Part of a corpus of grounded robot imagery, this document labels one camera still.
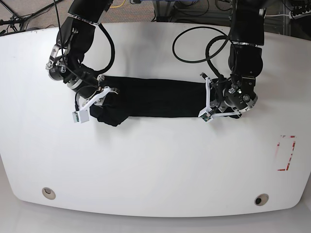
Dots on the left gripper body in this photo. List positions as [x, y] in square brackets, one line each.
[215, 106]

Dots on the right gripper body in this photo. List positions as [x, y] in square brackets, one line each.
[92, 94]

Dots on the black printed T-shirt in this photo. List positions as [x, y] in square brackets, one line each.
[149, 98]

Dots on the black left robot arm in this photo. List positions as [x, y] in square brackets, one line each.
[234, 95]

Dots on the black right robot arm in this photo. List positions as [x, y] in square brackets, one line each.
[74, 39]

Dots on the red tape marking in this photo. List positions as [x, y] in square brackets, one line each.
[284, 152]

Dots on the right table grommet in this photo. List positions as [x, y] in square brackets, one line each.
[261, 199]

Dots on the table grommet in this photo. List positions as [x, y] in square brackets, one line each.
[48, 193]
[261, 199]

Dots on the left table grommet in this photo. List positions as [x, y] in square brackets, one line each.
[48, 193]

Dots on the white power strip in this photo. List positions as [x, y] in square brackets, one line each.
[300, 11]

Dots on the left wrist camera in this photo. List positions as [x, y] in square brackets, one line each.
[207, 117]

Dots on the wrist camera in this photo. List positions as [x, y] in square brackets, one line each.
[207, 117]
[80, 116]

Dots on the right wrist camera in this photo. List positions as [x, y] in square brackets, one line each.
[80, 116]

